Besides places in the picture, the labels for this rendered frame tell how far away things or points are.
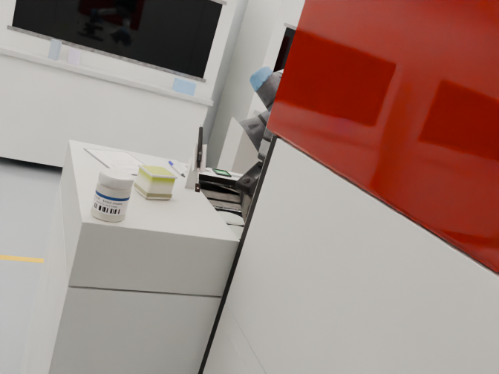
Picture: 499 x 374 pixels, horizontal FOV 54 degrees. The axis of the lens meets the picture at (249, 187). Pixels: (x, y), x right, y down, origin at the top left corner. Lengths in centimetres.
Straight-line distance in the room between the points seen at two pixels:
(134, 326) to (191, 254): 21
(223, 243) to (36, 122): 321
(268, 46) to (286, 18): 30
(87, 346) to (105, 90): 317
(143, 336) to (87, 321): 13
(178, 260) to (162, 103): 322
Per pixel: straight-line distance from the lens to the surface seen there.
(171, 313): 117
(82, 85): 414
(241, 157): 195
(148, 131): 428
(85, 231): 104
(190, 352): 126
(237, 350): 110
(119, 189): 103
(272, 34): 471
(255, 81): 148
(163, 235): 107
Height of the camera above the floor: 136
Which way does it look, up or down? 14 degrees down
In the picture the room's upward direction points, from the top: 17 degrees clockwise
